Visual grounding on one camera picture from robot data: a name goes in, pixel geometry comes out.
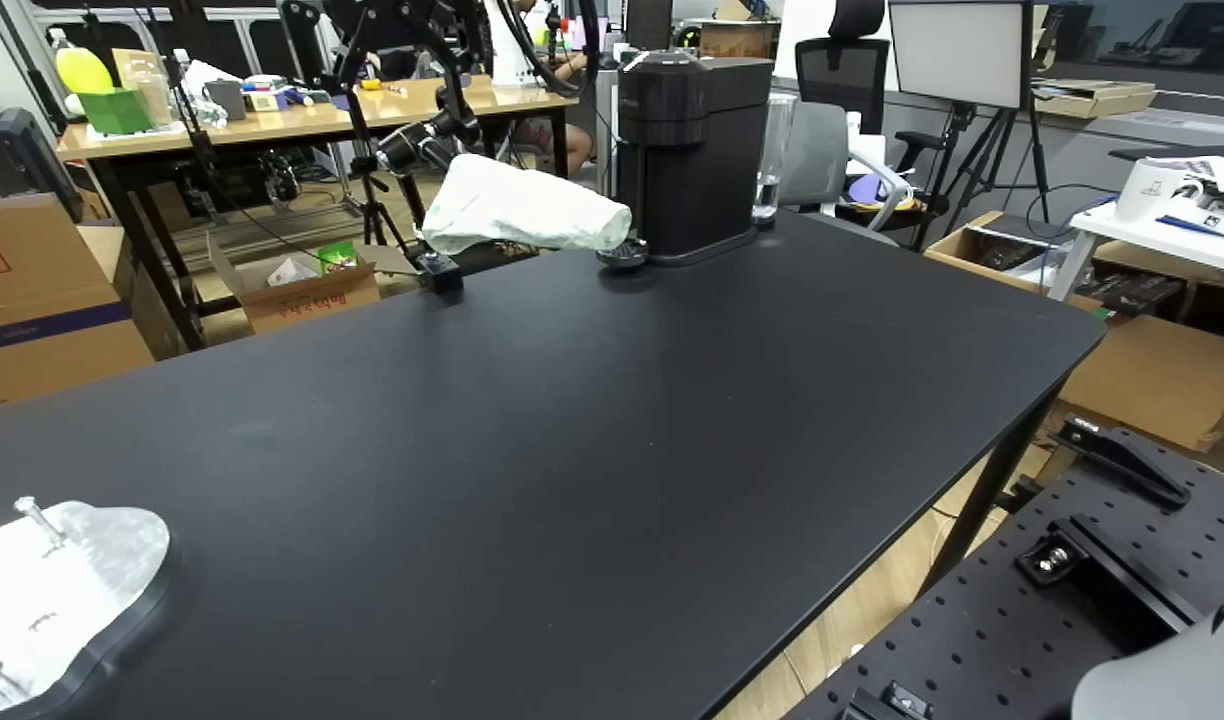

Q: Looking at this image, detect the white cloth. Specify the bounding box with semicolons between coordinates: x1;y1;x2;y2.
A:
419;150;631;255

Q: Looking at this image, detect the black round drip cap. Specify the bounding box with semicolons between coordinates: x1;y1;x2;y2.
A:
596;238;648;277

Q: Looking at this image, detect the black coffee machine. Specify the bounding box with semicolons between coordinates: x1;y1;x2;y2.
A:
616;52;772;255

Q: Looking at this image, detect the grey office chair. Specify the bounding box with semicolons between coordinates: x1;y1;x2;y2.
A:
768;98;911;238

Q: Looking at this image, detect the wooden workbench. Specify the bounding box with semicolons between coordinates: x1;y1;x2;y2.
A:
54;76;572;347

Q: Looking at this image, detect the black office chair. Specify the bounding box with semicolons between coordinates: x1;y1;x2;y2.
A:
796;0;888;135

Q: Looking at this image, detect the whiteboard on stand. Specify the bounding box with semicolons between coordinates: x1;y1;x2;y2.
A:
888;0;1036;223

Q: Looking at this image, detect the black perforated breadboard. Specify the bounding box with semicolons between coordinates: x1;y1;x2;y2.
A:
789;426;1224;720

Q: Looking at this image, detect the cardboard box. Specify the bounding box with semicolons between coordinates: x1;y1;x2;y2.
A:
0;190;156;402

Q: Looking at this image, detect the black camera tripod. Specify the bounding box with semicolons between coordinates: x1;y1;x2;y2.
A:
279;0;489;273

